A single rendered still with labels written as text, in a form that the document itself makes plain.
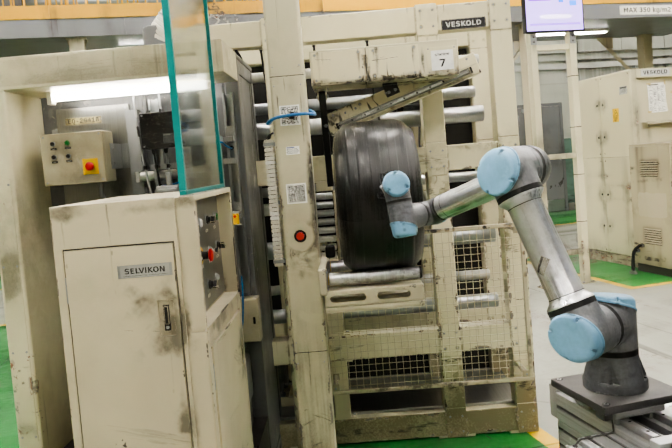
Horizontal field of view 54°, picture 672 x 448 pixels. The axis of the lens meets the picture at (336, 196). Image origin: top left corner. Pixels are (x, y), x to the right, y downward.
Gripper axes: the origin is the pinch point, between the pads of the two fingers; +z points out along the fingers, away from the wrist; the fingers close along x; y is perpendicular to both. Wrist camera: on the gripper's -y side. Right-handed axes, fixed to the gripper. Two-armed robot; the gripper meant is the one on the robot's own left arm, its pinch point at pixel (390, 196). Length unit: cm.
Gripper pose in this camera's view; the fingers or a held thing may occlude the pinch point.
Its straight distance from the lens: 223.0
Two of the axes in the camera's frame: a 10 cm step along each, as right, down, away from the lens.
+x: -10.0, 0.7, 0.2
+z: 0.2, 0.5, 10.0
